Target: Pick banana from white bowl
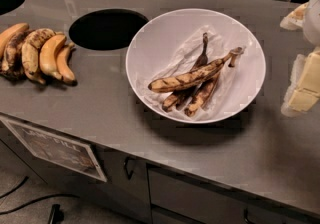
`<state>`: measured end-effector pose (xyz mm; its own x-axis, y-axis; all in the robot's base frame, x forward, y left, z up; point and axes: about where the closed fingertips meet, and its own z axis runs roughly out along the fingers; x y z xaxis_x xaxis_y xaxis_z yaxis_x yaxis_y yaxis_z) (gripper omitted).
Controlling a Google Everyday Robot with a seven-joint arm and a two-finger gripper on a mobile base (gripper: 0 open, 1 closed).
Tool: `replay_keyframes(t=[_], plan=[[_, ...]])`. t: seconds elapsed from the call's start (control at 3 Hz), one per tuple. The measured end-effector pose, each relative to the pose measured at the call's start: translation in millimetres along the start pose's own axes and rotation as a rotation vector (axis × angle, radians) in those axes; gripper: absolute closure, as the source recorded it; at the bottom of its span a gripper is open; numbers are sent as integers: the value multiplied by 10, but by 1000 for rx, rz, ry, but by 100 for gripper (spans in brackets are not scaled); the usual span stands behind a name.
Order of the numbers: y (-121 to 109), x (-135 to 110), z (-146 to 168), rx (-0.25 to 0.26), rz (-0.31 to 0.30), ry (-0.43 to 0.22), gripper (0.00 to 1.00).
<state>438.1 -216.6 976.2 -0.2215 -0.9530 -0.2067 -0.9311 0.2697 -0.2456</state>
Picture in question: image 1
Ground small yellow banana right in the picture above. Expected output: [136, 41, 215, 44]
[56, 43, 77, 85]

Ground dark brown overripe banana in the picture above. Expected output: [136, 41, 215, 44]
[1, 30, 31, 81]

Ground leftmost yellow banana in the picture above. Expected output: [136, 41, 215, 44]
[0, 23, 29, 59]

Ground spotted yellow brown banana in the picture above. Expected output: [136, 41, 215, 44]
[22, 28, 55, 85]

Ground black drawer handle right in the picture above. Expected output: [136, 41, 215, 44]
[243, 209, 255, 224]

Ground middle dark banana in bowl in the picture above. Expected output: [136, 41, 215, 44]
[162, 33, 208, 112]

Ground lower dark banana in bowl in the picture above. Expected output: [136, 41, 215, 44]
[183, 55, 240, 118]

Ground bright yellow banana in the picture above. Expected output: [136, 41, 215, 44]
[39, 34, 67, 80]

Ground framed landfill sign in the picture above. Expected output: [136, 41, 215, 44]
[1, 118, 108, 182]

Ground white bowl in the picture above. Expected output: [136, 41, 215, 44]
[125, 8, 267, 125]

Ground black floor cable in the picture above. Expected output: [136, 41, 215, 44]
[0, 193, 80, 216]
[0, 175, 30, 200]

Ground black cabinet handle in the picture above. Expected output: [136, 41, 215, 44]
[123, 155, 136, 181]

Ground dark banana in bowl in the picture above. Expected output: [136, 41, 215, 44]
[183, 55, 240, 118]
[162, 33, 208, 112]

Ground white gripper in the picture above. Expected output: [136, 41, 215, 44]
[280, 0, 320, 117]

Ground black object on floor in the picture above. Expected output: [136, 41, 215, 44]
[47, 204, 64, 224]

